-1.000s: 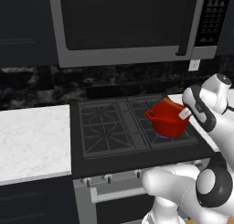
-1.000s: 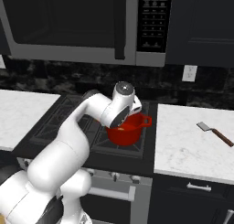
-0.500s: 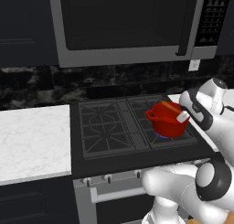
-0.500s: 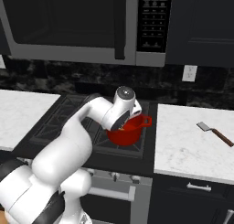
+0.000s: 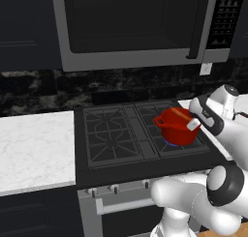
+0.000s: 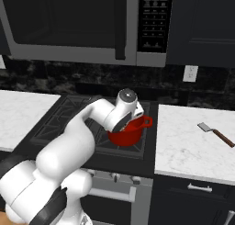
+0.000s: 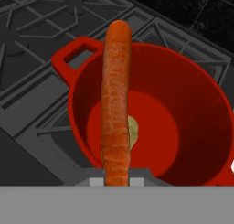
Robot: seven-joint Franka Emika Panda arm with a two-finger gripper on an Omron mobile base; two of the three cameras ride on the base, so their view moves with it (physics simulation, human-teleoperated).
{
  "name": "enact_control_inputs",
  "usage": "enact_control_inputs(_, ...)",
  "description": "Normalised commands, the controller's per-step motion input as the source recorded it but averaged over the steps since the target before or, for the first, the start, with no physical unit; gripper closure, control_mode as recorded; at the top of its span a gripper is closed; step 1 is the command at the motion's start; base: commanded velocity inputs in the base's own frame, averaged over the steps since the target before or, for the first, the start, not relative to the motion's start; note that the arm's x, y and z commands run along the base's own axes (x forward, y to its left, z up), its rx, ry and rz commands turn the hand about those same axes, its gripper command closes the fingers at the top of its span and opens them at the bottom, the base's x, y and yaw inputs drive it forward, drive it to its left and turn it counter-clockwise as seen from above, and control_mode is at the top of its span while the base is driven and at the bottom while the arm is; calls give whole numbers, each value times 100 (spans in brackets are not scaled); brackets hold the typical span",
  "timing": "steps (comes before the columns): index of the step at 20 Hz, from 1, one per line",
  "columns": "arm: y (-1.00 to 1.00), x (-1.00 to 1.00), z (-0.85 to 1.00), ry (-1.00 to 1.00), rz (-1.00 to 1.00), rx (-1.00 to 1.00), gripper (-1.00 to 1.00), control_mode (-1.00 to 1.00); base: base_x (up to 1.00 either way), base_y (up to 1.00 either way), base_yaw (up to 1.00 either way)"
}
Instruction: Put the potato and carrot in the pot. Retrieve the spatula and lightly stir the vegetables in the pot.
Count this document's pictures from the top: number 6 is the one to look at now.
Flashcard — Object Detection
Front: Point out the black gas hob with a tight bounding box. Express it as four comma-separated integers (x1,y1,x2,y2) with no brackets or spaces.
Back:
13,94,159,178

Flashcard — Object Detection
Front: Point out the metal spatula with wooden handle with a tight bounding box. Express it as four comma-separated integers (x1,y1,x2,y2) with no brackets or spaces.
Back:
196,121,235,149

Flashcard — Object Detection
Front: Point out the dark lower cupboard door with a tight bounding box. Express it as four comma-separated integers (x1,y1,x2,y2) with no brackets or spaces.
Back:
148,198,235,225

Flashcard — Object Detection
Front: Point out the silver cupboard door handle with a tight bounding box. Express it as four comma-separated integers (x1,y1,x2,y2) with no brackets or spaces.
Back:
224,210,235,225

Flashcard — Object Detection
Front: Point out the red pot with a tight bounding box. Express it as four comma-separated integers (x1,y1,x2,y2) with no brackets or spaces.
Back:
107,115,153,148

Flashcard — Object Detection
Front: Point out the black microwave door handle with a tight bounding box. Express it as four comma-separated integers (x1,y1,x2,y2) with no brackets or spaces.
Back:
114,0,128,61

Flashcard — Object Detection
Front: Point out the dark cupboard door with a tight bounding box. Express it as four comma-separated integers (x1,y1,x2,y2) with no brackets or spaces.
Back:
148,198,235,225
0,18,12,57
166,0,235,69

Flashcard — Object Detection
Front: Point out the silver oven door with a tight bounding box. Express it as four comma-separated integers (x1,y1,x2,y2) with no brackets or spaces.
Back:
80,186,153,225

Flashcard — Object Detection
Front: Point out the silver drawer handle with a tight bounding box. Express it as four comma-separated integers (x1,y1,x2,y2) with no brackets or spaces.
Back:
186,183,214,194

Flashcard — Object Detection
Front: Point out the white wall socket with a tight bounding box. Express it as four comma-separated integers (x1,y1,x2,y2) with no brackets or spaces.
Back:
182,64,199,84

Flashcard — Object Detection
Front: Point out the silver black microwave oven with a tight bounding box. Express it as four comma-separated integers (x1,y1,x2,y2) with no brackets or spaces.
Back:
0,0,174,68

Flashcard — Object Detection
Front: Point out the dark drawer front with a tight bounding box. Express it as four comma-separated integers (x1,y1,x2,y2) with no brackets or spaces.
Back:
152,174,235,203

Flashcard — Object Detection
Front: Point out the dark upper cupboard door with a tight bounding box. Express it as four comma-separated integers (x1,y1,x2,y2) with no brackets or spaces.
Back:
166,0,235,69
0,18,12,57

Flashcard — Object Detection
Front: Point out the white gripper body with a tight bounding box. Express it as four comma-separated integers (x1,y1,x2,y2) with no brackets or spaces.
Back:
131,101,145,122

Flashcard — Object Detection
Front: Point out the silver oven door handle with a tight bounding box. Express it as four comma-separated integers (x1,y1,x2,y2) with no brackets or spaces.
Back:
87,186,138,204

